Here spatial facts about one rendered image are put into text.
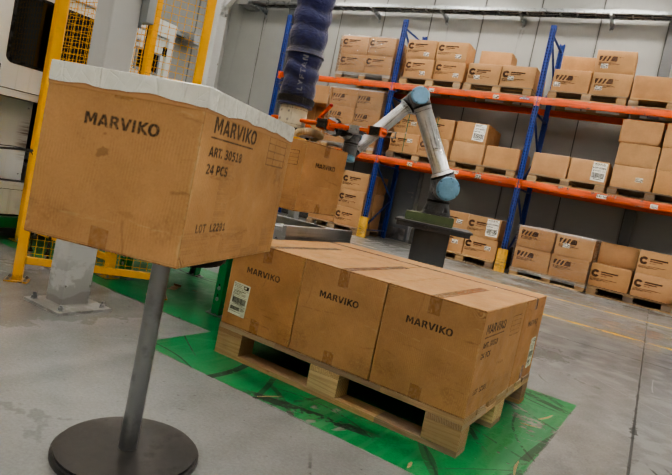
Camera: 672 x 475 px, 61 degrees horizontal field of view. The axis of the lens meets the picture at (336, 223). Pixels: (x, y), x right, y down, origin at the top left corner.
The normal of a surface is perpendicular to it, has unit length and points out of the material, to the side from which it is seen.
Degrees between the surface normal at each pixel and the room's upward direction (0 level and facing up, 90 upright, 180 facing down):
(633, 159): 91
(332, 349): 90
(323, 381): 90
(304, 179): 90
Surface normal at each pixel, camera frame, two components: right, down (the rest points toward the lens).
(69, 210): -0.23, 0.01
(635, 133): -0.52, -0.05
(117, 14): 0.83, 0.21
